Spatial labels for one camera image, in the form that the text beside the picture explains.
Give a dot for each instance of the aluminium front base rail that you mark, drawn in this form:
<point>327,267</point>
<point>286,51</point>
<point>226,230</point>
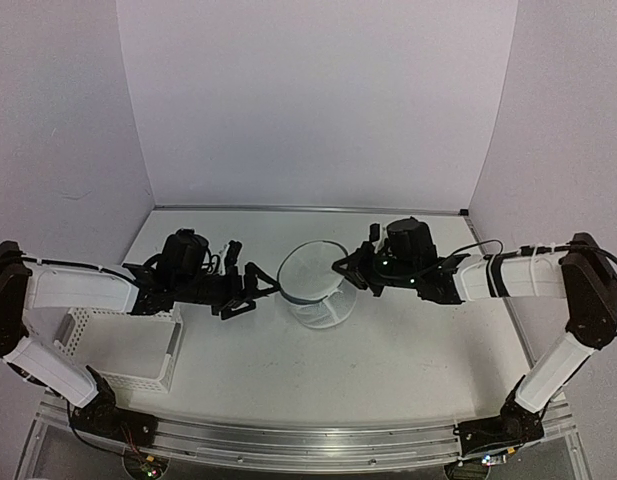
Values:
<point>317,450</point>

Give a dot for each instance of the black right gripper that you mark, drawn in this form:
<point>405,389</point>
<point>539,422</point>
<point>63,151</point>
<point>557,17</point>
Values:
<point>356,265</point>

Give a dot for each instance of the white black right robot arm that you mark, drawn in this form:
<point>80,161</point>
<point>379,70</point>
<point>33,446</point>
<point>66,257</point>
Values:
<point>573,285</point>

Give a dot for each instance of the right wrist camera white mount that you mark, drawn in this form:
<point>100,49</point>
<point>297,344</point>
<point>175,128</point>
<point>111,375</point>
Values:
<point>377,235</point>

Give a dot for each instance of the white mesh laundry bag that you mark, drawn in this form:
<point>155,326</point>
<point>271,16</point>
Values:
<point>316,295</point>

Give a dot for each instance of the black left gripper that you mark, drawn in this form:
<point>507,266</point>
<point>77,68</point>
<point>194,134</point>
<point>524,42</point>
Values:
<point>251,292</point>

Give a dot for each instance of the white perforated plastic basket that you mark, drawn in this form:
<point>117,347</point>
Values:
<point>137,353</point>

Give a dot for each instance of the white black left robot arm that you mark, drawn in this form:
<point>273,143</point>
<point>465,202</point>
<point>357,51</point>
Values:
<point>36,293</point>

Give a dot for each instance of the aluminium rear table rail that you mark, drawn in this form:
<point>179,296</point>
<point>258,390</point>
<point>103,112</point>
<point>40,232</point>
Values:
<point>312,208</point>

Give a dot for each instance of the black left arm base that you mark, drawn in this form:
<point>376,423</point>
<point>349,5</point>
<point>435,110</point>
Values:
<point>103,418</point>

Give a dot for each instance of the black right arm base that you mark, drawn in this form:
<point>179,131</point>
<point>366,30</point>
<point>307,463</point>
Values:
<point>513,427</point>

